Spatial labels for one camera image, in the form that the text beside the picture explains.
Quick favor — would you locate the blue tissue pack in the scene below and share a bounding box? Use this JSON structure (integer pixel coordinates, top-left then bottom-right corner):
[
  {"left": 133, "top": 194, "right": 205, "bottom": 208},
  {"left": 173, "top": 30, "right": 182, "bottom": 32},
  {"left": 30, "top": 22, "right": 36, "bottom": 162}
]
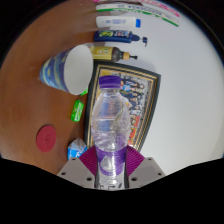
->
[{"left": 67, "top": 137, "right": 88, "bottom": 162}]

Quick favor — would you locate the flat round red coaster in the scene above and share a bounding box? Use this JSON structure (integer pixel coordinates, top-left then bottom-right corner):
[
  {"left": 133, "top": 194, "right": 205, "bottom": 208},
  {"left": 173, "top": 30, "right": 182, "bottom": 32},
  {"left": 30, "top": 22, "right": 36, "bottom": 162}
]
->
[{"left": 35, "top": 124, "right": 57, "bottom": 153}]

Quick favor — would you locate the clear purple-capped water bottle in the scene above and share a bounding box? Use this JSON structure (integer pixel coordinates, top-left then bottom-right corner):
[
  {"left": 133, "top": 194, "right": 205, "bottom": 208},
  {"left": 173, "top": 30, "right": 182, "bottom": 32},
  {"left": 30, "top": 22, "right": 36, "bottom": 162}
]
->
[{"left": 90, "top": 75, "right": 132, "bottom": 190}]

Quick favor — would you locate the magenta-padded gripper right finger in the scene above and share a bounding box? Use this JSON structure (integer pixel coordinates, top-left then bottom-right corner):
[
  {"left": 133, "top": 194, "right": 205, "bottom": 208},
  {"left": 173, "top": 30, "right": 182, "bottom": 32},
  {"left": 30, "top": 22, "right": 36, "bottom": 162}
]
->
[{"left": 124, "top": 145, "right": 167, "bottom": 189}]

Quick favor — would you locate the long pink white box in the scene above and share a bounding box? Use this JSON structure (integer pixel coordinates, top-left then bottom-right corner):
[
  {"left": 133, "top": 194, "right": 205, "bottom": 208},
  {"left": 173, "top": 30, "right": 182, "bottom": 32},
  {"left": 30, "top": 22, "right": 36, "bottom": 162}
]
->
[{"left": 93, "top": 0, "right": 181, "bottom": 18}]

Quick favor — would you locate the blue yellow patterned paper cup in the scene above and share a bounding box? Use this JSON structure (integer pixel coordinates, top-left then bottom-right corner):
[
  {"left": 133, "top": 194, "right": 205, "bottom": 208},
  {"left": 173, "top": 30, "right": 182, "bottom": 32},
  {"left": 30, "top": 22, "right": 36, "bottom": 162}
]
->
[{"left": 38, "top": 44, "right": 95, "bottom": 96}]

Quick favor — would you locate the green soap packet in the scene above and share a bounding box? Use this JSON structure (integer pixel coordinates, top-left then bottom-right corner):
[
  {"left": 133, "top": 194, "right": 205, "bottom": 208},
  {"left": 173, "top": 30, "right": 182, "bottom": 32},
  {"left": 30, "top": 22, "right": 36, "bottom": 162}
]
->
[
  {"left": 70, "top": 99, "right": 85, "bottom": 123},
  {"left": 79, "top": 87, "right": 89, "bottom": 98}
]

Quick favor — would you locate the white blue-capped lotion bottle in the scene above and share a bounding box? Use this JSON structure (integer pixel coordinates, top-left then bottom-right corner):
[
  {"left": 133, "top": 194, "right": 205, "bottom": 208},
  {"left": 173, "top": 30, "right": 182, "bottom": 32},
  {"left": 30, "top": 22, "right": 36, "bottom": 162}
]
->
[{"left": 95, "top": 15, "right": 142, "bottom": 30}]

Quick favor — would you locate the framed group photo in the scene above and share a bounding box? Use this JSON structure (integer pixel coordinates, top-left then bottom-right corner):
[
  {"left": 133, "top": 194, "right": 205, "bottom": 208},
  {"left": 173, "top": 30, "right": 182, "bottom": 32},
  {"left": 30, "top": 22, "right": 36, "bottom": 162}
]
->
[{"left": 83, "top": 60, "right": 162, "bottom": 153}]

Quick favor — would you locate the dark blue pump bottle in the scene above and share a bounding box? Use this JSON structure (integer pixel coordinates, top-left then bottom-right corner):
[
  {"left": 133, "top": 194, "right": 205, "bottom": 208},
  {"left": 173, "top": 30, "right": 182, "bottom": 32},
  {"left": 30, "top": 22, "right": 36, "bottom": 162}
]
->
[{"left": 93, "top": 29, "right": 148, "bottom": 47}]

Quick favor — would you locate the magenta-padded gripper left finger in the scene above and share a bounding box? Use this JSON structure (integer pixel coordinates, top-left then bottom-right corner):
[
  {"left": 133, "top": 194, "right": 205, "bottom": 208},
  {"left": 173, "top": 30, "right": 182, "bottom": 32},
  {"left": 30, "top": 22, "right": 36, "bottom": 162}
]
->
[{"left": 56, "top": 145, "right": 100, "bottom": 189}]

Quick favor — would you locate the long green white box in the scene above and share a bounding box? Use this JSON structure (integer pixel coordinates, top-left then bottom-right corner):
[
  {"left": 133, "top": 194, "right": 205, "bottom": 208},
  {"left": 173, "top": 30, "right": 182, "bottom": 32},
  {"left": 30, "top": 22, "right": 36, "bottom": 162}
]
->
[{"left": 95, "top": 2, "right": 180, "bottom": 28}]

